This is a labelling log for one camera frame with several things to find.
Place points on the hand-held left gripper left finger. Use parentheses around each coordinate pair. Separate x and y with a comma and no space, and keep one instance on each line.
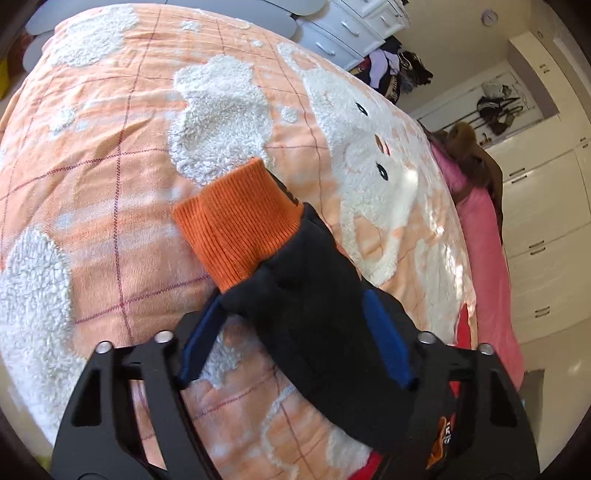
(198,341)

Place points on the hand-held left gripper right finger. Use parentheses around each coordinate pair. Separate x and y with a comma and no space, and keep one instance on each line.
(390,341)

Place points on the black garment with orange cuff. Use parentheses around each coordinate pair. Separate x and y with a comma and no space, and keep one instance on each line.
(314,295)

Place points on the pile of mixed clothes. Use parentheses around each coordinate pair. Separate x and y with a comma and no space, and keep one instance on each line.
(392,69)

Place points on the red fleece blanket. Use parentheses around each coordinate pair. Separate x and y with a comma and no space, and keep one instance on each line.
(464,327)

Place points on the pink duvet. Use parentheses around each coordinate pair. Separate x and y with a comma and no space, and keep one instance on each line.
(485,258)

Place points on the orange bear print blanket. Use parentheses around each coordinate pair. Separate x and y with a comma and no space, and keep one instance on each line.
(138,184)

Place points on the white wardrobe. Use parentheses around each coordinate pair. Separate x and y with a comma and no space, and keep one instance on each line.
(545,240)

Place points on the brown coat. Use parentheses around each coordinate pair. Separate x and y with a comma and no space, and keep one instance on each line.
(475,161)

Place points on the hanging dark bags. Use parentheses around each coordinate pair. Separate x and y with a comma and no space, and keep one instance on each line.
(496,108)

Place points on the white chest of drawers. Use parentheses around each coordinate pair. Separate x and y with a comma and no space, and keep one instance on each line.
(341,27)

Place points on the round wall clock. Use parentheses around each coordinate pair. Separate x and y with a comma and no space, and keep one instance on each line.
(489,17)

